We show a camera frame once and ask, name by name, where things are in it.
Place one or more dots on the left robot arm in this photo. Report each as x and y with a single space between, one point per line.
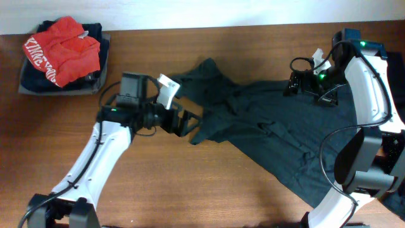
142 103

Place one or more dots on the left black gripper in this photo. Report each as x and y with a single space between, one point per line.
180 127

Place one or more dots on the navy folded garment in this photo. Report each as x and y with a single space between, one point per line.
95 30

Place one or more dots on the black garment white logo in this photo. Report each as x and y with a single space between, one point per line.
395 201

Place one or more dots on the dark green t-shirt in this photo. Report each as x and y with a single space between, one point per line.
291 137

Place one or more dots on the red folded shirt white lettering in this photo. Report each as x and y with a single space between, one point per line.
64 52

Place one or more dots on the grey folded garment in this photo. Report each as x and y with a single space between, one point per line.
90 84

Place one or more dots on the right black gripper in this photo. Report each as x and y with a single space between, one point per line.
328 99

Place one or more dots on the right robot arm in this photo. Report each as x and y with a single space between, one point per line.
372 163

